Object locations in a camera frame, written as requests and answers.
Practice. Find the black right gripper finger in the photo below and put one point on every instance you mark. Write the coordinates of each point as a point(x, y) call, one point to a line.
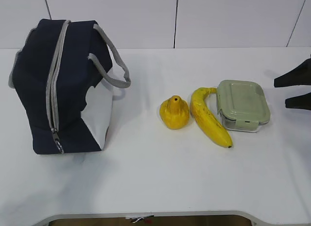
point(299, 76)
point(299, 102)

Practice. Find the glass container with green lid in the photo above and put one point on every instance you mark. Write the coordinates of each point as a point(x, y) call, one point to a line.
point(242, 105)

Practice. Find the navy blue lunch bag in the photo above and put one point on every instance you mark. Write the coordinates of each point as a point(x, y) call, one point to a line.
point(64, 76)

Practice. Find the small debris under table edge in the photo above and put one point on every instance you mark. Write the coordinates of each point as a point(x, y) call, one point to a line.
point(143, 218)

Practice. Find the yellow banana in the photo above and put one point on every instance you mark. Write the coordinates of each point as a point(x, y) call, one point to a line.
point(206, 120)

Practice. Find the yellow pear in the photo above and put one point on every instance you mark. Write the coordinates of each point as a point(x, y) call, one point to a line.
point(174, 112)

